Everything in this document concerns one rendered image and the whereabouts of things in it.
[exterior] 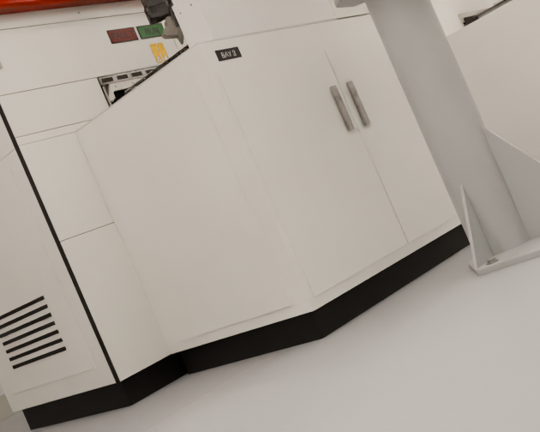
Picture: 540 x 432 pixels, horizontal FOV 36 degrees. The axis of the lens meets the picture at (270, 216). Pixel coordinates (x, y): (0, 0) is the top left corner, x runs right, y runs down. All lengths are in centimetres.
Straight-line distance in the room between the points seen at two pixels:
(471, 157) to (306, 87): 50
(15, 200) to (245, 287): 77
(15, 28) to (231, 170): 88
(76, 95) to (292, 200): 85
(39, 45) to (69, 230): 59
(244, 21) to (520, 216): 90
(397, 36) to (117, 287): 108
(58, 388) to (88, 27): 116
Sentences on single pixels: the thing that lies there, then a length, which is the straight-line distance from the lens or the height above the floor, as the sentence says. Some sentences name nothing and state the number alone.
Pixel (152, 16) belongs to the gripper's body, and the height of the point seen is 106.
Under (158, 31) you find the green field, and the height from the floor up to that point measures 109.
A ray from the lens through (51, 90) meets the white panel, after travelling 262.
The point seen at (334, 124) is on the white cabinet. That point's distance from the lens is 238.
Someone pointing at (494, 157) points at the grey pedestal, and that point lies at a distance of 226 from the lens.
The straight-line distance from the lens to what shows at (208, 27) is 219.
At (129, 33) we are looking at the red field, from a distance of 289.
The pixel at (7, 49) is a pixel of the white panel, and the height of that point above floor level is 111.
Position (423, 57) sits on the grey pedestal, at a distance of 223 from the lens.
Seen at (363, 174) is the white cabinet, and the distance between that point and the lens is 240.
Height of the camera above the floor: 33
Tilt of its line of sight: level
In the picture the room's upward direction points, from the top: 23 degrees counter-clockwise
